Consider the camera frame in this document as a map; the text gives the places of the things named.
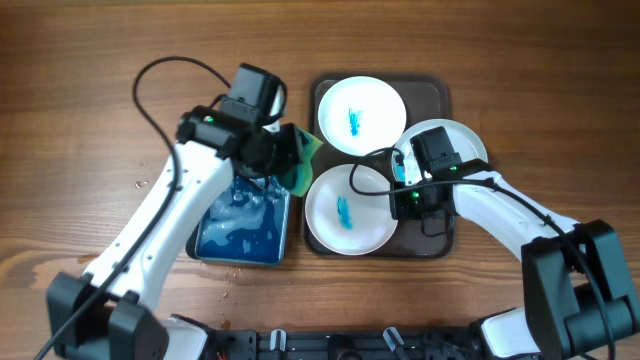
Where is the black tray with blue water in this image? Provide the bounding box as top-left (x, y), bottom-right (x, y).
top-left (185, 177), bottom-right (290, 266)

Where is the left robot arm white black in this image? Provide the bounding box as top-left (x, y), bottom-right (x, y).
top-left (43, 106), bottom-right (322, 359)

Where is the green yellow sponge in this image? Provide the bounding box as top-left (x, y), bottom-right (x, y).
top-left (276, 129), bottom-right (324, 197)

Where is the white plate blue stain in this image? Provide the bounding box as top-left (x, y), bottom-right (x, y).
top-left (305, 164), bottom-right (398, 256)
top-left (317, 76), bottom-right (407, 156)

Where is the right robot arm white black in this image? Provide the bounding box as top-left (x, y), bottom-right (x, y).
top-left (390, 159), bottom-right (639, 359)

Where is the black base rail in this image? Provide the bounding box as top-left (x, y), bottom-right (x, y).
top-left (200, 327), bottom-right (483, 360)

